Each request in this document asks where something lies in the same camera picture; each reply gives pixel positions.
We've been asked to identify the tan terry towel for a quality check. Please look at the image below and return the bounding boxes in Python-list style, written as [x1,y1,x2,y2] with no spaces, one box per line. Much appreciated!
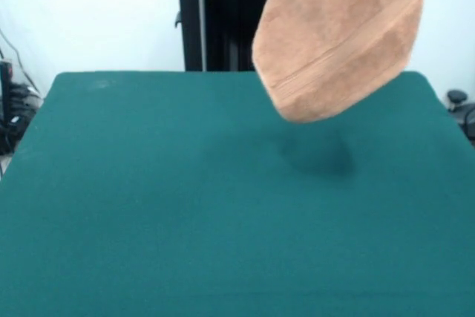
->
[252,0,426,124]

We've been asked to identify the dark green table cloth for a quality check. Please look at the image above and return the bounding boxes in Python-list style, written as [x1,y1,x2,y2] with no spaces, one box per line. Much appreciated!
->
[0,70,475,317]

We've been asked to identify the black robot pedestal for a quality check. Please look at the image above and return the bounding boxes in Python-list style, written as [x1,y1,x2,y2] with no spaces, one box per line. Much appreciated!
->
[163,0,285,72]

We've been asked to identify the grey wall cable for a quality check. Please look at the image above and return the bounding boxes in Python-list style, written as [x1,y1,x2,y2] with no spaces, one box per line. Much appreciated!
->
[0,29,40,95]

